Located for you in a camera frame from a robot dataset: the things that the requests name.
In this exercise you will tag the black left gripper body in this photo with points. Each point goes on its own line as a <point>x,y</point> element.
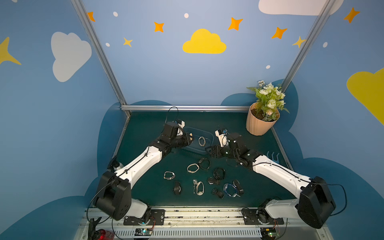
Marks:
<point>185,140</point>

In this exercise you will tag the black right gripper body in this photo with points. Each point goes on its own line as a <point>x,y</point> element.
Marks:
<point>218,150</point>

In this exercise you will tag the white band watch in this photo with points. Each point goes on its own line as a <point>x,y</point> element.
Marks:
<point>202,141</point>

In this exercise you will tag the thin black strap watch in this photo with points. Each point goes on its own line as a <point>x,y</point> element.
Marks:
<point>204,163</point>

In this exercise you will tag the chunky black sport watch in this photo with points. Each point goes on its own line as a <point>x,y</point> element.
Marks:
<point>219,173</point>

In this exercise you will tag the silver bracelet watch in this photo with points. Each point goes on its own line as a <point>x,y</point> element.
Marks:
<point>168,175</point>

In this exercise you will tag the black rugged digital watch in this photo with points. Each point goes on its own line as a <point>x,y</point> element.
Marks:
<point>177,189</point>

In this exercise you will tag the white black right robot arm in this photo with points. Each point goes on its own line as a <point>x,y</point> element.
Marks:
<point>313,202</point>

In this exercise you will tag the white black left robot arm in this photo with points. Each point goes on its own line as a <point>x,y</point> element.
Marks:
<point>114,193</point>

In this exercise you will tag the blue plastic storage box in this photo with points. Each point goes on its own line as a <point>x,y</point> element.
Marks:
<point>195,147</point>

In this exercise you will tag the small black watch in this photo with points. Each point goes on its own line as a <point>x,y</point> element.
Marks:
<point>218,193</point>

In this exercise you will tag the terracotta pot with flowers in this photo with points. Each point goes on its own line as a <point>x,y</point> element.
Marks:
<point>265,112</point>

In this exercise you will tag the blue garden fork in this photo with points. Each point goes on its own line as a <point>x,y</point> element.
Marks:
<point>273,156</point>

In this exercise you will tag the silver black water bottle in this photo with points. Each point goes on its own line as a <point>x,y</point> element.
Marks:
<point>114,165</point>

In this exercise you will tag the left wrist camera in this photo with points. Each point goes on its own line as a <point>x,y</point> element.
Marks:
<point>181,127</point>

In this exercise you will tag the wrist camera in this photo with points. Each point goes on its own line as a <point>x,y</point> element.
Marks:
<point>181,127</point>
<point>222,136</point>

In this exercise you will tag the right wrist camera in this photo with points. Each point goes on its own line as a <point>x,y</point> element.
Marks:
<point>222,136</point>

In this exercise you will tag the white strap chain watch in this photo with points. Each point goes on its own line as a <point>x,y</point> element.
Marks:
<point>199,188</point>

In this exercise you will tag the dark grey strap watch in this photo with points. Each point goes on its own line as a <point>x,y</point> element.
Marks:
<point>239,188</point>

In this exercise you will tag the aluminium rail front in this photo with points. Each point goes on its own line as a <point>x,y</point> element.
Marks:
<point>202,223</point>

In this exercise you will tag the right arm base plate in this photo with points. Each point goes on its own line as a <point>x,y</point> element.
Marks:
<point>259,217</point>

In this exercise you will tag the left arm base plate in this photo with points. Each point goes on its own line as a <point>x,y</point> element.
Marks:
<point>150,216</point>

